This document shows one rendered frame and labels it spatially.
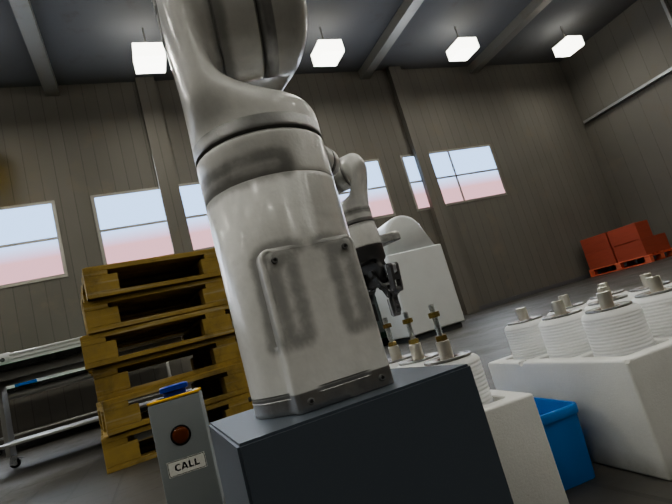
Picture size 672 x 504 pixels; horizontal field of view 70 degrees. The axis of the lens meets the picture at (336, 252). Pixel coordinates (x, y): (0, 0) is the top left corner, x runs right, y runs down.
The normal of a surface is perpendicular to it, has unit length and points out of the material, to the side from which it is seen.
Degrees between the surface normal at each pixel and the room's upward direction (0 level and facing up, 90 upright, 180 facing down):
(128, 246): 90
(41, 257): 90
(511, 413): 90
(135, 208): 90
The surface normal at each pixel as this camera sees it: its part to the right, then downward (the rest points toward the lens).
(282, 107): 0.52, -0.30
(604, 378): -0.93, 0.22
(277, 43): 0.33, 0.77
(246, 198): -0.26, -0.10
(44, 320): 0.34, -0.25
